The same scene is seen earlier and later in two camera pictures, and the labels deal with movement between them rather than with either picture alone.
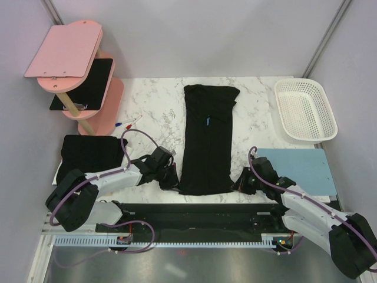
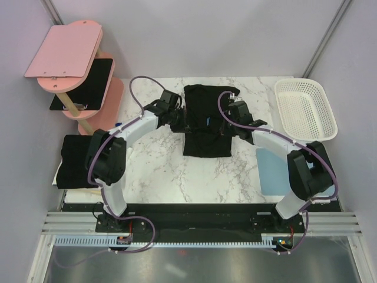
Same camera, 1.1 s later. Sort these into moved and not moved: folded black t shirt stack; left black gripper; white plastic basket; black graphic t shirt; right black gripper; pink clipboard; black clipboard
Moved: black graphic t shirt; left black gripper; right black gripper
Not moved: black clipboard; pink clipboard; white plastic basket; folded black t shirt stack
